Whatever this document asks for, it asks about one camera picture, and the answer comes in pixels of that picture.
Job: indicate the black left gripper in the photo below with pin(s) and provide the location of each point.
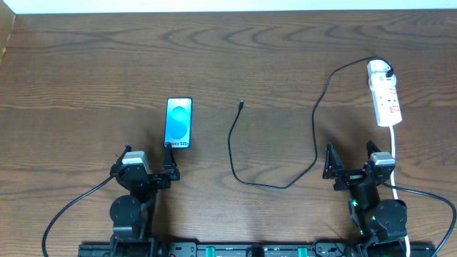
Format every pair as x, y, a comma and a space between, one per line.
153, 178

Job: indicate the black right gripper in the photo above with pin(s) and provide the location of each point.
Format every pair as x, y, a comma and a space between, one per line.
352, 175

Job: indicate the blue Samsung Galaxy smartphone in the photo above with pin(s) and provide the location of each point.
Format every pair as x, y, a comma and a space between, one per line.
179, 112

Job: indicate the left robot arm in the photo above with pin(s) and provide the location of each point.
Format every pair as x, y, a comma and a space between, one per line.
133, 214

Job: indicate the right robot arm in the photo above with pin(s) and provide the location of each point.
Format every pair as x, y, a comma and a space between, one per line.
380, 221

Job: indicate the white charger plug adapter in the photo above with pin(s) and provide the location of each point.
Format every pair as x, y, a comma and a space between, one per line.
380, 66

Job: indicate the white power strip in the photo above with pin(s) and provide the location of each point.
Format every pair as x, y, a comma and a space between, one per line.
385, 99

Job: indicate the black mounting rail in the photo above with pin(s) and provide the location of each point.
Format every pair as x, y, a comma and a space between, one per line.
189, 249

